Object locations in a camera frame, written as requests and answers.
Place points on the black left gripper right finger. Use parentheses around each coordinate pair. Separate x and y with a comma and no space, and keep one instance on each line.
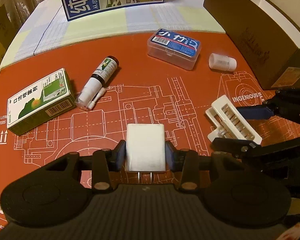
(185,161)

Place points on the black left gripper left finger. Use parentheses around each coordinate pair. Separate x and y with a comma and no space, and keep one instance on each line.
(104,161)

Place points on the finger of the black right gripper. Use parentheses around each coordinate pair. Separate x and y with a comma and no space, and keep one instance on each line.
(258,112)
(239,149)

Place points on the white plastic hair clip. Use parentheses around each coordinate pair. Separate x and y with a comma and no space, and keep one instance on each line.
(229,123)

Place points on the white power adapter cube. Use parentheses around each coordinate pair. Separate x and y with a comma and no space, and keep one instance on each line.
(145,149)

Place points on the spray bottle with green label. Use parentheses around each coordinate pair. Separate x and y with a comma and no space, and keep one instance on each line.
(95,87)

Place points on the green and white medicine box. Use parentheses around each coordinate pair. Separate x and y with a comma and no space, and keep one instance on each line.
(40,102)

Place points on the small white pill bottle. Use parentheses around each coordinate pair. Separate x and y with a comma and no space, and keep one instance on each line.
(222,62)

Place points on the dark brown cardboard box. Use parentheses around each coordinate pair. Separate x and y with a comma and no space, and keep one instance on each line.
(267,38)

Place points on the red printed cardboard mat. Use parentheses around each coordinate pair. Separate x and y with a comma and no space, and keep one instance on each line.
(45,174)

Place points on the clear box with blue label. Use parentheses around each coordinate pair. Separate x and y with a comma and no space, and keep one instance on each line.
(174,48)

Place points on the pastel checkered tablecloth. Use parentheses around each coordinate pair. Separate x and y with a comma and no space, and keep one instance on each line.
(47,27)

